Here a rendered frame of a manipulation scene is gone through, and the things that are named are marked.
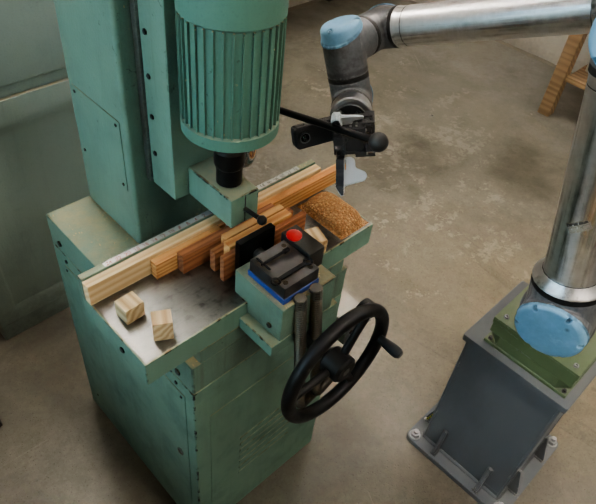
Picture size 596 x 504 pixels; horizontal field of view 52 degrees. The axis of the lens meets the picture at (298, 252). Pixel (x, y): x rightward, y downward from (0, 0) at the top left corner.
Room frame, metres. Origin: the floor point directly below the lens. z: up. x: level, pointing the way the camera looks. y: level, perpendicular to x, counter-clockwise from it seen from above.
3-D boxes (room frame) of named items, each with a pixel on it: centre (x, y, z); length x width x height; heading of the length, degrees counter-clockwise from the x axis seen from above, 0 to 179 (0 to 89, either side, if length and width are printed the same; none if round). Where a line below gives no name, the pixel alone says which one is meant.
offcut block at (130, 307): (0.71, 0.29, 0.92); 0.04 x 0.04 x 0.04; 51
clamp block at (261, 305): (0.81, 0.02, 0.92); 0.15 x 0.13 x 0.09; 139
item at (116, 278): (0.95, 0.18, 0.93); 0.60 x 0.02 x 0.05; 139
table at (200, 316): (0.86, 0.08, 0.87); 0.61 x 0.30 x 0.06; 139
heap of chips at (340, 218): (1.06, -0.07, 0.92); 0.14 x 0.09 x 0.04; 49
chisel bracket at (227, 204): (0.96, 0.16, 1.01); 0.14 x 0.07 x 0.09; 49
